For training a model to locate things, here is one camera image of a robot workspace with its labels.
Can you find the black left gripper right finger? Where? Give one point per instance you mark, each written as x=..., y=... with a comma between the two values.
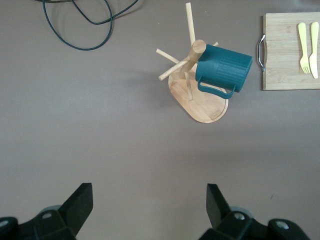
x=217, y=210

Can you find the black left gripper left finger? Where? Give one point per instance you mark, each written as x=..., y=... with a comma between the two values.
x=75, y=210

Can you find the dark teal ribbed cup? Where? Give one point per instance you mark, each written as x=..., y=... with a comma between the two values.
x=222, y=67

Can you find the brown table cover sheet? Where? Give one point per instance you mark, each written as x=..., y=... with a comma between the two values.
x=100, y=125

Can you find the wooden mug tree stand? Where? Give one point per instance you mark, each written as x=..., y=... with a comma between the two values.
x=207, y=107

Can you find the yellow plastic knife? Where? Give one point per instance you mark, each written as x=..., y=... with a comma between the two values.
x=314, y=50

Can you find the yellow plastic fork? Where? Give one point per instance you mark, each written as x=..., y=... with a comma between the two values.
x=303, y=42

